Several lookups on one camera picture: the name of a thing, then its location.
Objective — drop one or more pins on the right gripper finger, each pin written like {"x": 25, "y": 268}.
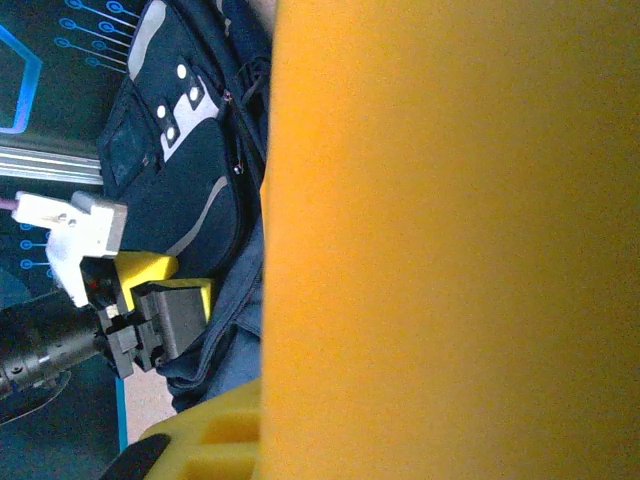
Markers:
{"x": 220, "y": 440}

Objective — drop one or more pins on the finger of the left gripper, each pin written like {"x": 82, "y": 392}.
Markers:
{"x": 145, "y": 267}
{"x": 175, "y": 315}

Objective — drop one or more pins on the navy blue backpack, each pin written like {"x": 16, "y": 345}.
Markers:
{"x": 200, "y": 165}

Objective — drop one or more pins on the yellow book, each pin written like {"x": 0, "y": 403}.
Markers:
{"x": 450, "y": 240}

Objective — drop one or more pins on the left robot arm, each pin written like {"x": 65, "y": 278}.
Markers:
{"x": 40, "y": 340}

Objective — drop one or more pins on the aluminium frame post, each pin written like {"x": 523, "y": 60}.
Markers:
{"x": 45, "y": 167}

